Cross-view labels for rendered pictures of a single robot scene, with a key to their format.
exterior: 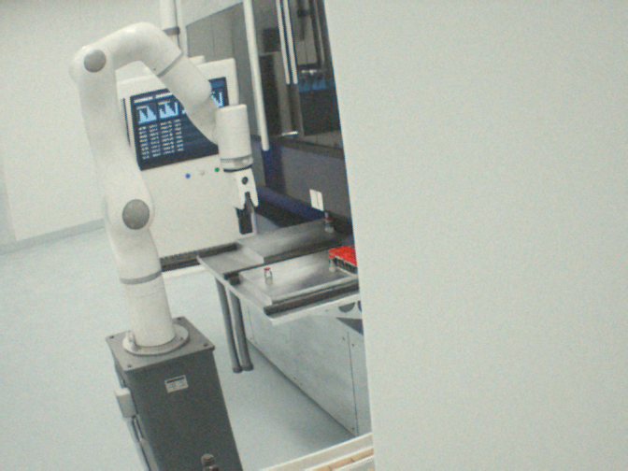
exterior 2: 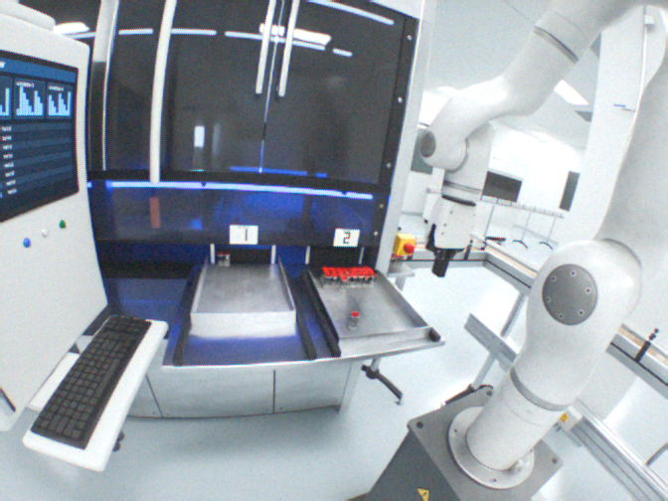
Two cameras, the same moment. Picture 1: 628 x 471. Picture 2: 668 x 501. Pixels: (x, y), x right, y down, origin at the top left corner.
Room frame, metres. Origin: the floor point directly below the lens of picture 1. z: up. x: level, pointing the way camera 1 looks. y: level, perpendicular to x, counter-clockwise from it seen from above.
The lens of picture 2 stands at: (1.89, 0.72, 1.31)
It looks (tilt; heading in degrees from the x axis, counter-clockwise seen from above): 22 degrees down; 273
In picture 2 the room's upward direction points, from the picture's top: 9 degrees clockwise
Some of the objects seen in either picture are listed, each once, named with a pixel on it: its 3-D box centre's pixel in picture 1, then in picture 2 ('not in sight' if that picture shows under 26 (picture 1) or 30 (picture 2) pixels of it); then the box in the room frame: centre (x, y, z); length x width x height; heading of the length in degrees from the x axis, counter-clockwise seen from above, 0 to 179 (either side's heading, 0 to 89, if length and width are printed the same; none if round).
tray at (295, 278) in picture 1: (310, 276); (362, 300); (1.82, 0.02, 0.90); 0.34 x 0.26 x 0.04; 113
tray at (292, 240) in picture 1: (296, 241); (243, 283); (2.17, 0.06, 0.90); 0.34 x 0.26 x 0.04; 114
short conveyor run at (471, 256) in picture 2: not in sight; (432, 249); (1.48, -0.53, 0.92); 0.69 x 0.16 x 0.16; 24
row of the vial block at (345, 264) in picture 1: (344, 264); (350, 280); (1.86, -0.08, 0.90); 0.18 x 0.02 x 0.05; 23
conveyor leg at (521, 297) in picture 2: not in sight; (496, 348); (0.96, -0.41, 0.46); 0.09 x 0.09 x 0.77; 24
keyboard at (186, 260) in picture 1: (196, 256); (96, 367); (2.40, 0.45, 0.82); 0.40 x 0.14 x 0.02; 106
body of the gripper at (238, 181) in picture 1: (239, 185); (453, 221); (1.68, 0.17, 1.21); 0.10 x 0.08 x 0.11; 25
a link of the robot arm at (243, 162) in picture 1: (236, 161); (461, 192); (1.68, 0.17, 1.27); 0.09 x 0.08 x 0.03; 25
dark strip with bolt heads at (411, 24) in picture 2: not in sight; (395, 130); (1.80, -0.21, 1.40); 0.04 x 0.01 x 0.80; 24
